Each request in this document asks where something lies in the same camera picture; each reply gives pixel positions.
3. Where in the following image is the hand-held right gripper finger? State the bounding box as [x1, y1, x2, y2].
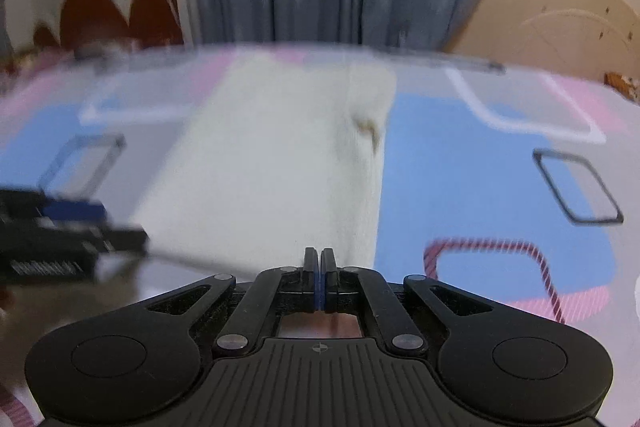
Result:
[320, 248, 493, 354]
[145, 248, 319, 354]

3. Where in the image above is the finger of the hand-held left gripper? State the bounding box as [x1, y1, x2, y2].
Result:
[0, 190, 108, 224]
[30, 224, 149, 254]

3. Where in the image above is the cream cloth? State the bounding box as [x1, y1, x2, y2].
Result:
[132, 54, 398, 270]

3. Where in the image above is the pastel patterned bedsheet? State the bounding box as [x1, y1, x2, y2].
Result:
[0, 42, 640, 427]

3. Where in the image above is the white and maroon headboard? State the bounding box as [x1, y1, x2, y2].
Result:
[7, 0, 198, 58]

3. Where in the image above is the cream arched headboard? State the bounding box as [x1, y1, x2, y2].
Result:
[447, 0, 640, 82]

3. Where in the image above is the orange-brown soft toy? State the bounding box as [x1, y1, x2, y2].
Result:
[604, 72, 640, 105]

